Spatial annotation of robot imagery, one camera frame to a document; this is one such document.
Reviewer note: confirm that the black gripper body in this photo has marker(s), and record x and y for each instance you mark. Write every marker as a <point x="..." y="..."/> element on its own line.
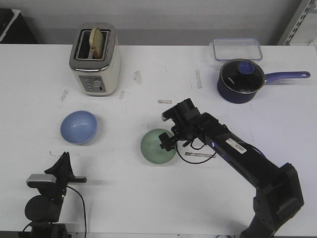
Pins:
<point x="64" y="175"/>
<point x="184" y="114"/>

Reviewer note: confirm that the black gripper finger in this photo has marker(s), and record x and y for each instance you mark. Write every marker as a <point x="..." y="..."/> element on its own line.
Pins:
<point x="62" y="161"/>
<point x="68" y="165"/>
<point x="165" y="138"/>
<point x="169" y="147"/>

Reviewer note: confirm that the green bowl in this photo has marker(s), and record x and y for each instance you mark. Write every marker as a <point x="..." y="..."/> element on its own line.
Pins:
<point x="151" y="149"/>

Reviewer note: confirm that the blue bowl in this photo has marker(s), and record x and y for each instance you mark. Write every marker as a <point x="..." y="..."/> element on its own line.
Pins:
<point x="79" y="127"/>

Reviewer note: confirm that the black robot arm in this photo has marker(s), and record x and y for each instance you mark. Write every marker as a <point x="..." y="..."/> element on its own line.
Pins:
<point x="278" y="190"/>
<point x="44" y="210"/>

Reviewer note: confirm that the dark blue saucepan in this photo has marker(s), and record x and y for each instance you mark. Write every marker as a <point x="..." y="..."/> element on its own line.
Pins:
<point x="239" y="98"/>

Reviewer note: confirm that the glass pot lid blue knob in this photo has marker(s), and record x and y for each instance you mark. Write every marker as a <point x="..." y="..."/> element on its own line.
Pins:
<point x="242" y="76"/>

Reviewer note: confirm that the clear plastic food container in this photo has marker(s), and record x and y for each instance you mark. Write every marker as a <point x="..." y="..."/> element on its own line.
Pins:
<point x="225" y="49"/>

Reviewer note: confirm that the cream and silver toaster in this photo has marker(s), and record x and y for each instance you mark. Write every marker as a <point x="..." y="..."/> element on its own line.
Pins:
<point x="97" y="77"/>

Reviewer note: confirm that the slice of toast bread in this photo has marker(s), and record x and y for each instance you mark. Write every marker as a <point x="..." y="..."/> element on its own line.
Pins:
<point x="96" y="42"/>

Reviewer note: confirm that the black box in background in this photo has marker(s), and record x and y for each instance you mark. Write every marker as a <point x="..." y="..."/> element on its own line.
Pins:
<point x="14" y="29"/>

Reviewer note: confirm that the white metal shelf upright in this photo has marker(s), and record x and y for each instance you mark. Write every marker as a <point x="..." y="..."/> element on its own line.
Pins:
<point x="302" y="28"/>

